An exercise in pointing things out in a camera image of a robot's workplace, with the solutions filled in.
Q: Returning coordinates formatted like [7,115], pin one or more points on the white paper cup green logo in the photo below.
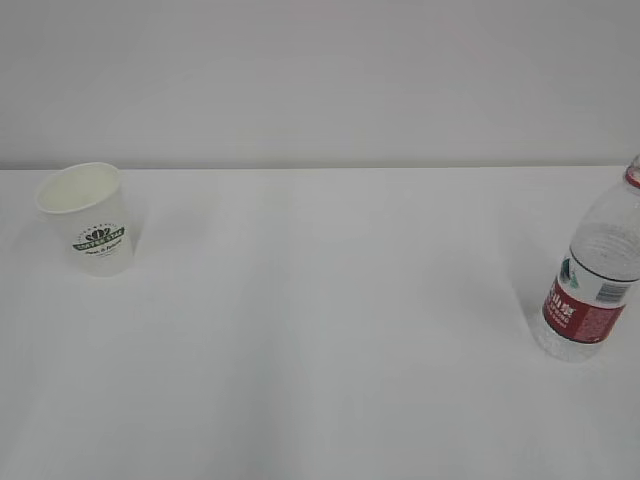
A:
[84,205]

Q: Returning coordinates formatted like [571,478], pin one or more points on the clear water bottle red label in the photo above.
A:
[597,277]

